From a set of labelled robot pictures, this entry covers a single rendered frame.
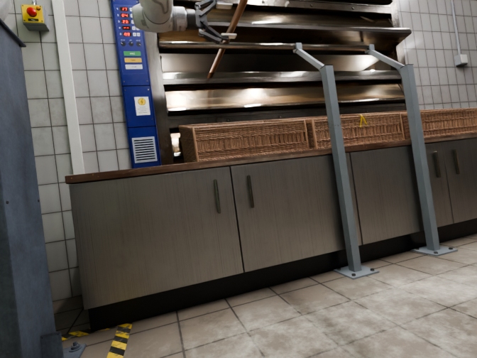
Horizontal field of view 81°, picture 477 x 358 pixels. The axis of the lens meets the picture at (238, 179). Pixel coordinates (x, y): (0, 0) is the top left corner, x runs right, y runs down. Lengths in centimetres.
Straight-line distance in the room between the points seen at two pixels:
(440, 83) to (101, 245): 271
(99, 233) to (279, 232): 71
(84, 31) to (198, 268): 142
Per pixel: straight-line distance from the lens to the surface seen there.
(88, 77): 182
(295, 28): 202
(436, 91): 287
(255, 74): 193
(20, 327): 93
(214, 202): 114
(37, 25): 192
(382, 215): 155
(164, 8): 117
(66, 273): 176
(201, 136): 121
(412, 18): 293
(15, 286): 91
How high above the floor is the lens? 47
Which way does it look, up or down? 1 degrees up
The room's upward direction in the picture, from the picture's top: 8 degrees counter-clockwise
